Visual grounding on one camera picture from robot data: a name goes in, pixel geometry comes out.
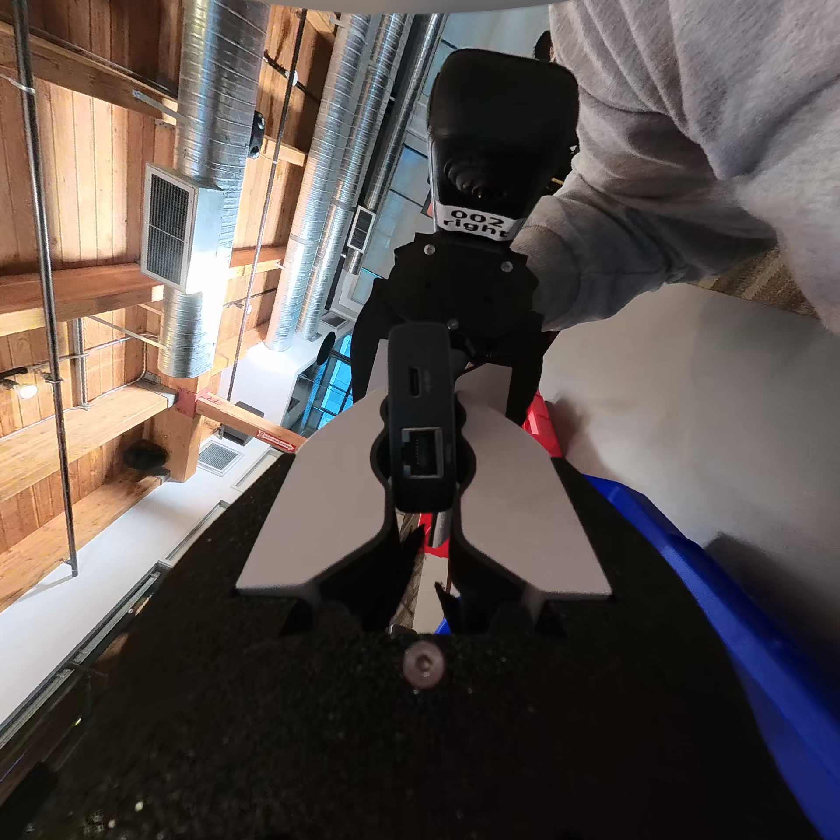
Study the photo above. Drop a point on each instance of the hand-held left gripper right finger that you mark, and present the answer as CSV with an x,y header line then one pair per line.
x,y
525,525

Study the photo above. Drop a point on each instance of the black ethernet adapter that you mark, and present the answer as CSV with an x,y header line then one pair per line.
x,y
423,485

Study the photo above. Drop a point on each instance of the red storage bin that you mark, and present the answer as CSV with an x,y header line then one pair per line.
x,y
544,426

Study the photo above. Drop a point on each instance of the white wall air vent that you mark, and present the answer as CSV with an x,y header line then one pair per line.
x,y
220,457

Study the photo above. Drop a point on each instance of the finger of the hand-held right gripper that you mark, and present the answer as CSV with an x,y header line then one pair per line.
x,y
489,390
379,371

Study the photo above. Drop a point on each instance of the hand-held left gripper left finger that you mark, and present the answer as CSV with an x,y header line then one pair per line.
x,y
315,525

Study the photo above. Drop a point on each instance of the large grid window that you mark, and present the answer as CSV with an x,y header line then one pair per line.
x,y
331,394

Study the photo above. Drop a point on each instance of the black round beam fixture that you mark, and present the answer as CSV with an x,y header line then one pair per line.
x,y
144,456

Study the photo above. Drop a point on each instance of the black round disc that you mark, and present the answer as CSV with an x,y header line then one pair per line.
x,y
326,348

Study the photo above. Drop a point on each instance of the blue storage bin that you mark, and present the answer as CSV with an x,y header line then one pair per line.
x,y
754,623

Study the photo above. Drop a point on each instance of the wooden support post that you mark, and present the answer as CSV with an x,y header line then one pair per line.
x,y
229,417

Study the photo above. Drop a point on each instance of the silver ribbed air duct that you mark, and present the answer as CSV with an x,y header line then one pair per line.
x,y
367,131
315,197
216,85

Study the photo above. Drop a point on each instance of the small ceiling air vent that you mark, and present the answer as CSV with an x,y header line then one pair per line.
x,y
361,228

